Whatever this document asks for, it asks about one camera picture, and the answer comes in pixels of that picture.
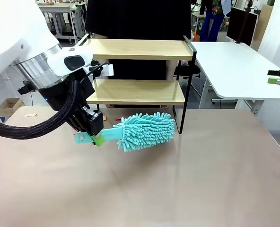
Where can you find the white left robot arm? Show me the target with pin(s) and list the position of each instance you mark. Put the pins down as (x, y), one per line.
(12, 28)

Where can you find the black office chair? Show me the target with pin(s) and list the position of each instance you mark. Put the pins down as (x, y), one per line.
(193, 69)

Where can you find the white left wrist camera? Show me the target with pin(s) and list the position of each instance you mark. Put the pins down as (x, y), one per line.
(108, 70)

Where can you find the person in black shirt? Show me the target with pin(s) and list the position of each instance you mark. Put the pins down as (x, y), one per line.
(135, 21)

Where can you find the grey metal workbench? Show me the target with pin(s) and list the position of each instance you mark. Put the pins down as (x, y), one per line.
(59, 9)

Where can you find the large white curved desk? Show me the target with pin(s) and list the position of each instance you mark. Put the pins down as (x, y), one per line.
(237, 71)

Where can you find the person in blue trousers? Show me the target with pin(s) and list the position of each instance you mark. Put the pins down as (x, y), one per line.
(211, 26)

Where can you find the teal microfiber duster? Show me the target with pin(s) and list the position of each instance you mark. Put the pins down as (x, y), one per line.
(149, 130)

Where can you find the red paper scrap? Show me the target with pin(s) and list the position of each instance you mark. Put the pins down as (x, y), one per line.
(118, 118)

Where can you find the brown cardboard panel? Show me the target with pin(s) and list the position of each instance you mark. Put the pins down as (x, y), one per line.
(264, 21)

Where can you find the person's left forearm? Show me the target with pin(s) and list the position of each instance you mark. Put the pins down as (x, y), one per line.
(170, 69)

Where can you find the open cardboard box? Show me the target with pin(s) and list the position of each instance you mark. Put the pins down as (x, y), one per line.
(8, 104)

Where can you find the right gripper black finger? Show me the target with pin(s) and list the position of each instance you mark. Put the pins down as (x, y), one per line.
(273, 80)
(276, 72)

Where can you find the two-tier wooden black-frame shelf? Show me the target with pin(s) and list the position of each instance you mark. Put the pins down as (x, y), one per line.
(140, 50)

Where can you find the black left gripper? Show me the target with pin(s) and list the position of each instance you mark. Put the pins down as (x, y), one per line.
(55, 97)

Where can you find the black computer monitor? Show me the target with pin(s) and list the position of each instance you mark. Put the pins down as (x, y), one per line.
(232, 26)

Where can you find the black clamp pole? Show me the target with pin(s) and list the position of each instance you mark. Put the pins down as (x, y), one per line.
(244, 21)

